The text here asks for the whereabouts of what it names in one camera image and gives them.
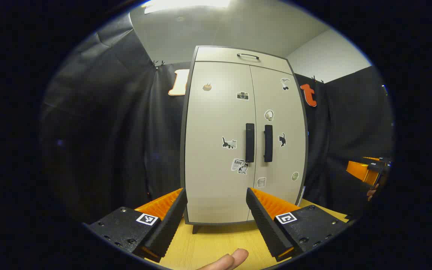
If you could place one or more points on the grey double-door shoe cabinet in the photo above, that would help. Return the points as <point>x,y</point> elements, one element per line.
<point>216,54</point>

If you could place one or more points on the cabinet door with camera sticker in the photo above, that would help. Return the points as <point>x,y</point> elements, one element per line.
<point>216,168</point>

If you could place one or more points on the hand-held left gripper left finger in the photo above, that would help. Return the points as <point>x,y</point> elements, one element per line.
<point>171,225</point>

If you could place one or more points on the cabinet door with headphone sticker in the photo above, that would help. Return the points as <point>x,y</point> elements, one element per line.
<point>276,97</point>

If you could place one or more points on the ceiling light panel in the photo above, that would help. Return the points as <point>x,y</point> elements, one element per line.
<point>186,4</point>

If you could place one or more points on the black backdrop cloth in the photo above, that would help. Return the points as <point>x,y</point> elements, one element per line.
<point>107,131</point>

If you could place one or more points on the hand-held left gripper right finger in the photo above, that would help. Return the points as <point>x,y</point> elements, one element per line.
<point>266,228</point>

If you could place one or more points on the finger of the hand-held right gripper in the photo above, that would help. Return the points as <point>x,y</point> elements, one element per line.
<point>364,172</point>
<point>383,162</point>

